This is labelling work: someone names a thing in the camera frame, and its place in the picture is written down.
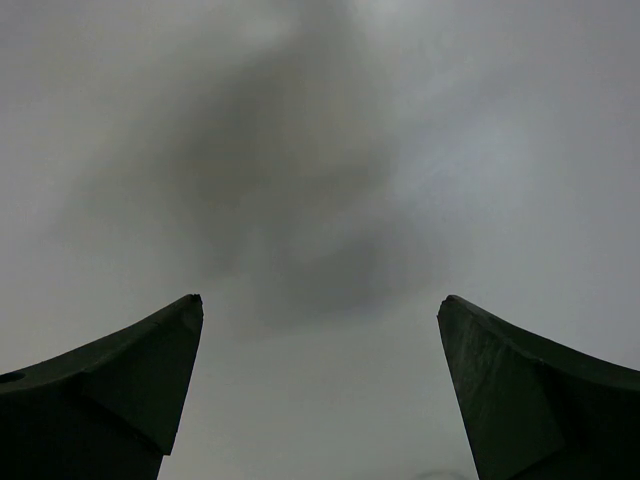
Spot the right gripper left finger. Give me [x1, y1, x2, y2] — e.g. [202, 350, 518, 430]
[1, 294, 203, 479]

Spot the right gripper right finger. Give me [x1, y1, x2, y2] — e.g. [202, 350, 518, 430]
[437, 295, 639, 479]

